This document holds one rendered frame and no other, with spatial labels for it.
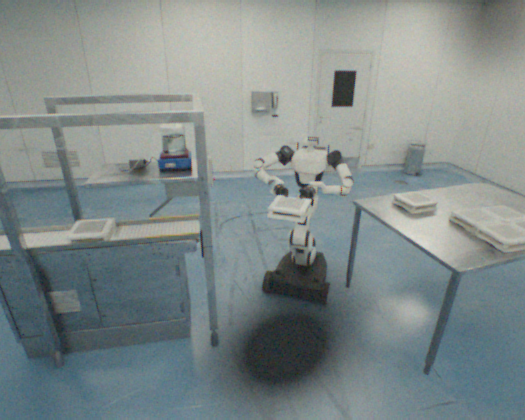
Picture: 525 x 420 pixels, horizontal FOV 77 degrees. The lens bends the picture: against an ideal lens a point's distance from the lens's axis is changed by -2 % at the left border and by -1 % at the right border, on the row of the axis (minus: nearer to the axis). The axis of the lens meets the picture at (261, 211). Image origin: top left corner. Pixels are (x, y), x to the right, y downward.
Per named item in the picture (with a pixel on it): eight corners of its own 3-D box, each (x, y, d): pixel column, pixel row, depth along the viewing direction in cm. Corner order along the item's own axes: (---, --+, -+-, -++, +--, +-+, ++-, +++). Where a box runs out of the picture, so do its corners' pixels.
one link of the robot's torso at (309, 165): (294, 177, 309) (296, 139, 294) (331, 181, 300) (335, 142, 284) (286, 188, 284) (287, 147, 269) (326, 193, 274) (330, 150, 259)
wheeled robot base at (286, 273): (284, 257, 360) (285, 229, 346) (332, 266, 345) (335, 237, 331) (266, 293, 305) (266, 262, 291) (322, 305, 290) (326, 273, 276)
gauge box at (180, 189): (199, 190, 237) (197, 163, 229) (199, 195, 228) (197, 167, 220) (167, 192, 233) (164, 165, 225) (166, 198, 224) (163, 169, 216)
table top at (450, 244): (481, 185, 328) (482, 181, 327) (617, 236, 234) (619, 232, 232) (352, 203, 284) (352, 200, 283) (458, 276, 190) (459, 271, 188)
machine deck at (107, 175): (197, 164, 229) (196, 159, 228) (198, 183, 196) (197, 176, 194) (102, 169, 218) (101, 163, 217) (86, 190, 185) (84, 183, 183)
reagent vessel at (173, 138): (187, 148, 217) (184, 119, 209) (187, 155, 203) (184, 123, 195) (163, 150, 214) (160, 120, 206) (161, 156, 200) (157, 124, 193)
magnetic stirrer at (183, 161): (192, 160, 224) (191, 147, 220) (192, 170, 205) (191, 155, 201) (161, 162, 221) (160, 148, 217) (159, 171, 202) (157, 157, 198)
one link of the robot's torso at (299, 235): (290, 245, 292) (300, 195, 304) (310, 248, 287) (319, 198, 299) (287, 241, 278) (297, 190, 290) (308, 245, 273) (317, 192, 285)
